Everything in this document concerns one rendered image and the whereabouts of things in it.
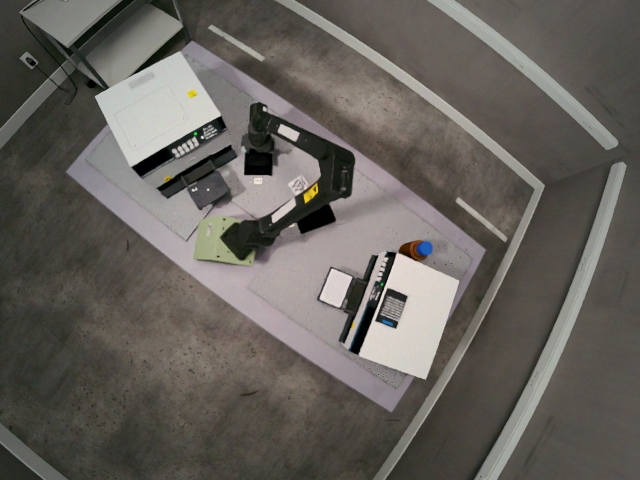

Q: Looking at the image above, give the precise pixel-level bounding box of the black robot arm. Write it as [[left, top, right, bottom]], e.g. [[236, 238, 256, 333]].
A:
[[220, 102, 356, 261]]

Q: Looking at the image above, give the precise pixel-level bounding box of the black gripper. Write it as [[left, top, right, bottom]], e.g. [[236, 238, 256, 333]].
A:
[[241, 133, 275, 154]]

